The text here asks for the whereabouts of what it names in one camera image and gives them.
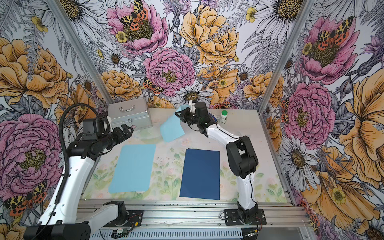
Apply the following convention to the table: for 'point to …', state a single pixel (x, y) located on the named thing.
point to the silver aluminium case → (133, 113)
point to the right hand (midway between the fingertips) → (174, 116)
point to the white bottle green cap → (223, 116)
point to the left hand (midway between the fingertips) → (127, 138)
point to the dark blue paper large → (201, 175)
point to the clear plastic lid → (147, 133)
